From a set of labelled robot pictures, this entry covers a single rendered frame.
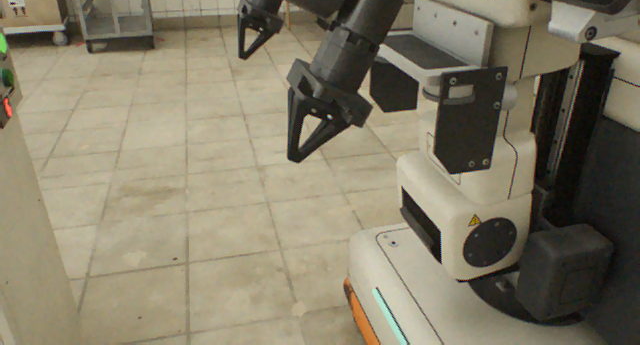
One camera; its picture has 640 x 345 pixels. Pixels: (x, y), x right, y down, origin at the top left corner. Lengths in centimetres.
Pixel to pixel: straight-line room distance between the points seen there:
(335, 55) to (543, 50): 42
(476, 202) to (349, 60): 43
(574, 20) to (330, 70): 29
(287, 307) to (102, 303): 53
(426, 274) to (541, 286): 32
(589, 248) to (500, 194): 17
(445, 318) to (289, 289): 59
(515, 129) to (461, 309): 41
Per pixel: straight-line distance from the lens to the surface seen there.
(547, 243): 91
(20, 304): 102
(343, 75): 51
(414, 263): 120
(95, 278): 171
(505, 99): 78
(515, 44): 81
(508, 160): 85
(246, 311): 148
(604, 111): 99
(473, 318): 110
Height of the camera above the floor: 102
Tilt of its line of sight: 28 degrees down
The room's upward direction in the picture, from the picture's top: straight up
